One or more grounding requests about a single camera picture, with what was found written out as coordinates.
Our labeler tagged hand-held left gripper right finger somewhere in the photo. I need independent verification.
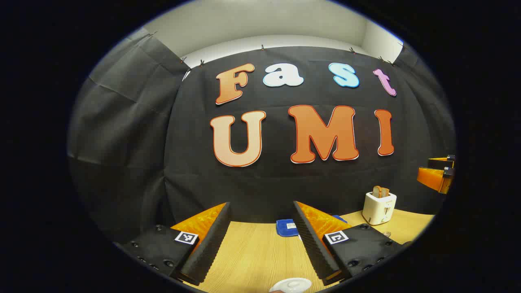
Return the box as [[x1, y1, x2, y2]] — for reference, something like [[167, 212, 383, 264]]
[[292, 201, 412, 286]]

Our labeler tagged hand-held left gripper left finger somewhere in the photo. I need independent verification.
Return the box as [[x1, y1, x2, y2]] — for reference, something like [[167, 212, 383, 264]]
[[116, 201, 232, 286]]

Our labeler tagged white teacup lid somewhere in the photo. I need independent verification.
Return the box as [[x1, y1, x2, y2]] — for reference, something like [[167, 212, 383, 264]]
[[269, 278, 312, 293]]

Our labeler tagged blue towel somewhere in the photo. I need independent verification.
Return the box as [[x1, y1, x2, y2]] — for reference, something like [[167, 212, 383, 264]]
[[276, 215, 348, 237]]

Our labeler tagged white toaster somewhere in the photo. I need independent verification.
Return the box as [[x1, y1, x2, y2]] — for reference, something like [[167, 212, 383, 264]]
[[362, 191, 397, 226]]

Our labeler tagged black backdrop cloth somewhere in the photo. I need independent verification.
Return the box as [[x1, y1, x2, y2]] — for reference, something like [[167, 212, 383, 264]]
[[67, 28, 456, 245]]

